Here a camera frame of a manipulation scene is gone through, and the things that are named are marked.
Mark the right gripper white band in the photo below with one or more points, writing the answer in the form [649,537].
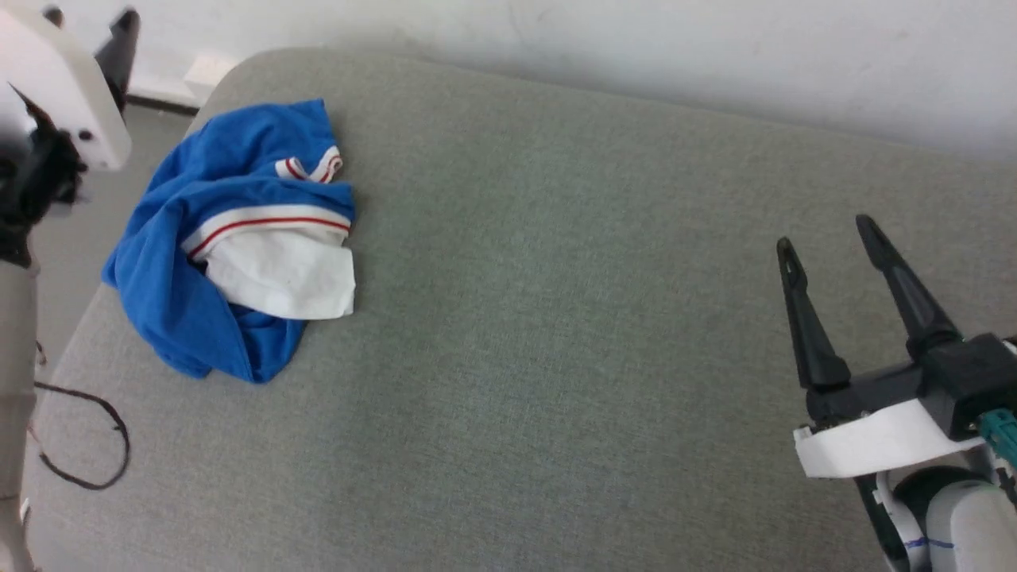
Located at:
[874,441]

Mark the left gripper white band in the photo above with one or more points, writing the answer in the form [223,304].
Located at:
[63,87]

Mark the blue white basketball jersey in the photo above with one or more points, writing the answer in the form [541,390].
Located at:
[175,262]

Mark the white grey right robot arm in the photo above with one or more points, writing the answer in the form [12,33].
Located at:
[961,524]

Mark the black skirting strip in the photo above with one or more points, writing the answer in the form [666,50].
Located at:
[163,104]

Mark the grey fabric sofa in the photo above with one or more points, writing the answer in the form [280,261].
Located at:
[572,334]

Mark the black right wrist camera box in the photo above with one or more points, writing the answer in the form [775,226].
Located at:
[973,377]

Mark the white wall box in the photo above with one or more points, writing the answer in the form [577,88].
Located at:
[208,70]

